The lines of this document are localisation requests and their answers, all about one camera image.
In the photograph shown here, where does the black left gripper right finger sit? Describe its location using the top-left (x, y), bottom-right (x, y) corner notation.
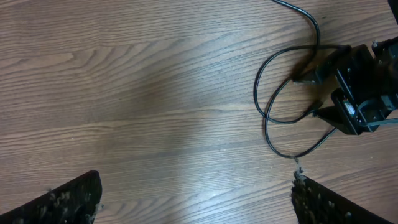
top-left (290, 158), bottom-right (390, 224)

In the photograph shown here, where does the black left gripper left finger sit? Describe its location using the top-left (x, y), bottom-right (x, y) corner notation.
top-left (1, 170), bottom-right (103, 224)

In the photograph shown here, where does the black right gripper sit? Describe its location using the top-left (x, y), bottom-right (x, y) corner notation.
top-left (293, 37), bottom-right (397, 135)

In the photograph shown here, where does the black smooth usb cable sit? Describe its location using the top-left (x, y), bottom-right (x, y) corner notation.
top-left (253, 0), bottom-right (352, 159)

